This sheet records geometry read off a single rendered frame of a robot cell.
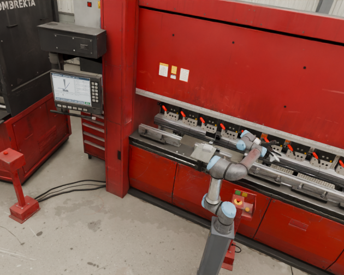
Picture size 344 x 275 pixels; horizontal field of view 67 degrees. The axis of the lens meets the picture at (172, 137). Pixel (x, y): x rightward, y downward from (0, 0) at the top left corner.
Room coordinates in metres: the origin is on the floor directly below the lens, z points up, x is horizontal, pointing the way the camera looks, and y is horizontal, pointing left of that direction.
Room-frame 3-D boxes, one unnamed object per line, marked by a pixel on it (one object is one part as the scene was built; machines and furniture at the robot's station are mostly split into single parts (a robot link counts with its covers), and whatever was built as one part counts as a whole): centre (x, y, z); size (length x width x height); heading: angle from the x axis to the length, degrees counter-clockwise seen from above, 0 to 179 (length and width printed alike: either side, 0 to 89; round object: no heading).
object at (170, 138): (2.41, 0.14, 0.92); 0.50 x 0.06 x 0.10; 69
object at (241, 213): (1.70, -0.71, 0.75); 0.20 x 0.16 x 0.18; 78
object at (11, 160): (1.89, 1.51, 0.41); 0.25 x 0.20 x 0.83; 159
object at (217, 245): (1.40, -0.50, 0.39); 0.18 x 0.18 x 0.77; 84
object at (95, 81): (2.18, 0.90, 1.42); 0.45 x 0.12 x 0.36; 86
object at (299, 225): (1.70, -1.28, 0.59); 0.15 x 0.02 x 0.07; 69
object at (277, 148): (2.01, -0.91, 1.26); 0.15 x 0.09 x 0.17; 69
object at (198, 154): (2.08, -0.32, 1.00); 0.26 x 0.18 x 0.01; 159
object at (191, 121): (2.29, -0.16, 1.26); 0.15 x 0.09 x 0.17; 69
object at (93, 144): (3.07, 0.90, 0.50); 0.50 x 0.50 x 1.00; 69
